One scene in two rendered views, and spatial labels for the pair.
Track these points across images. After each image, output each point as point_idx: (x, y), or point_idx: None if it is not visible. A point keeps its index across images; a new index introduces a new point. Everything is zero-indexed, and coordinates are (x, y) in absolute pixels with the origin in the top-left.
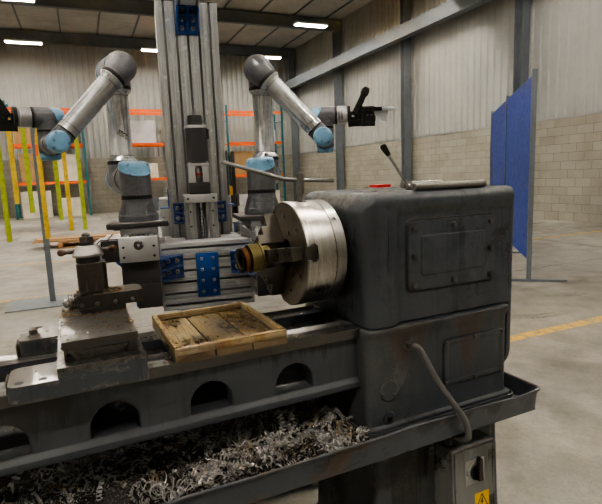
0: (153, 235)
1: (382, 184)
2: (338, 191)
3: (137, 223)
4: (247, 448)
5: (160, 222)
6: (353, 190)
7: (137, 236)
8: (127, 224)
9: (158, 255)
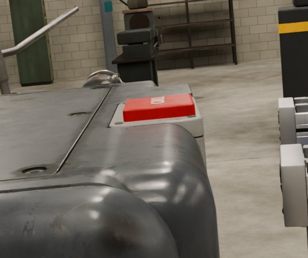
0: (289, 105)
1: (127, 102)
2: (45, 92)
3: None
4: None
5: None
6: (46, 98)
7: (289, 101)
8: None
9: (280, 140)
